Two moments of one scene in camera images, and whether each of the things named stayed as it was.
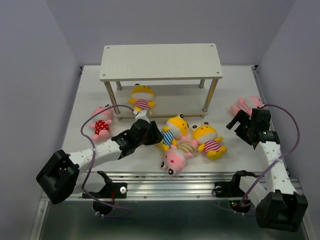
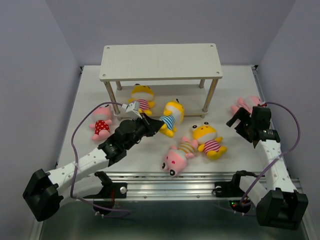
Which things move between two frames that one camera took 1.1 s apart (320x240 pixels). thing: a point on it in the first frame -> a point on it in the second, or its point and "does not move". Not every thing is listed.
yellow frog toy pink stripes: [141, 97] does not move
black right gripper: [240, 116] does not move
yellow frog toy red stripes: [206, 136] does not move
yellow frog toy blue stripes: [177, 127] -> [173, 114]
